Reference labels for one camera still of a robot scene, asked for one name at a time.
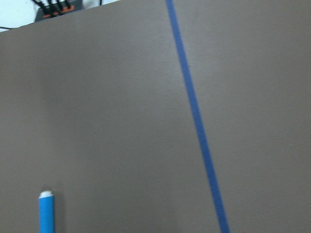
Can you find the blue marker pen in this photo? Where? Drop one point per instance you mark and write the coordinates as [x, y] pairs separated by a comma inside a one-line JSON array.
[[46, 212]]

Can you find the brown paper table cover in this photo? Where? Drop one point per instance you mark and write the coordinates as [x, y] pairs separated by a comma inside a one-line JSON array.
[[154, 116]]

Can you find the orange black cable hub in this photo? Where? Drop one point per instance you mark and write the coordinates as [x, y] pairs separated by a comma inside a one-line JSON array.
[[55, 8]]

